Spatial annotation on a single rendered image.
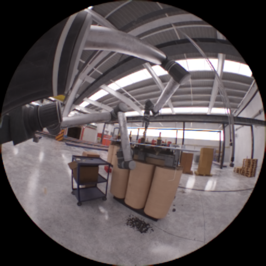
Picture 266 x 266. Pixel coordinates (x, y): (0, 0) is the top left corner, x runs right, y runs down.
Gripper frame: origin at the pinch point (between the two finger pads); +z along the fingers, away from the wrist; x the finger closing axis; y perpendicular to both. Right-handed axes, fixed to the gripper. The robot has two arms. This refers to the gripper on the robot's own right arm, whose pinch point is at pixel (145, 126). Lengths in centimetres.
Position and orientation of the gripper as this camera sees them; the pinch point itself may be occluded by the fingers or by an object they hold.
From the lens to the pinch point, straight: 137.0
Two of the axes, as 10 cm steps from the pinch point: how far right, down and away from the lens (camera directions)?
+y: 6.1, -0.1, -7.9
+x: 7.8, 2.3, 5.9
